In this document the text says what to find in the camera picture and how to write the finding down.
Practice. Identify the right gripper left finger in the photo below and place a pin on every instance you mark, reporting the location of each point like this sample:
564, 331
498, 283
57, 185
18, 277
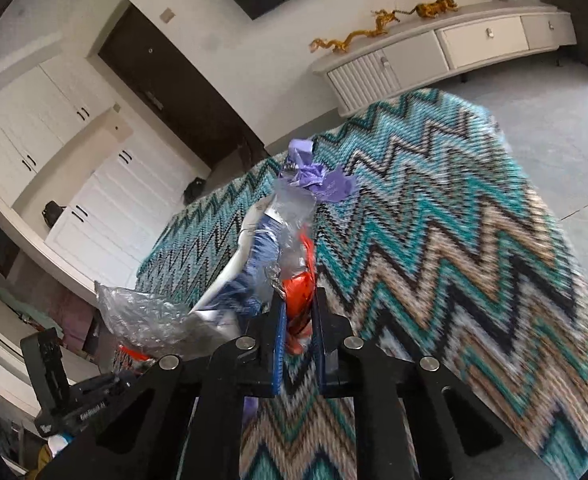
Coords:
261, 351

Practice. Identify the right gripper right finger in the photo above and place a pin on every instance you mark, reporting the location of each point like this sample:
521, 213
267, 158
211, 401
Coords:
329, 330

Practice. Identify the clear plastic red trash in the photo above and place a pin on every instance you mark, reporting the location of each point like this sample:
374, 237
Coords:
156, 325

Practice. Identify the purple paper trash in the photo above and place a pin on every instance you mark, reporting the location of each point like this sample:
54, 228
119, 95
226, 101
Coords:
302, 171

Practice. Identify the zigzag knitted table cloth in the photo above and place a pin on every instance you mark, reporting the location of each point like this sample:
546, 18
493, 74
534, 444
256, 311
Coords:
446, 249

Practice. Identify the black bag on shelf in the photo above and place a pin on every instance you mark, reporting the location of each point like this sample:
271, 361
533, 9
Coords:
51, 213

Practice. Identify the white TV cabinet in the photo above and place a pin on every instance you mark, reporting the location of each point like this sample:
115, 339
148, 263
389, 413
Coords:
419, 52

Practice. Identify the dark entrance door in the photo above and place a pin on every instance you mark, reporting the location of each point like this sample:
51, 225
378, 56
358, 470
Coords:
172, 87

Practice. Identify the golden dragon figurine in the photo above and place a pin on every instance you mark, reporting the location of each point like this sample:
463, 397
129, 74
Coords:
382, 19

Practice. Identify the golden tiger figurine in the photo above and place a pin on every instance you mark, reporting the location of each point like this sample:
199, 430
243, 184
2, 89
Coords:
432, 9

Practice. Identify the white wall cupboard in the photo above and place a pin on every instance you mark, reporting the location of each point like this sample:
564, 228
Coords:
73, 132

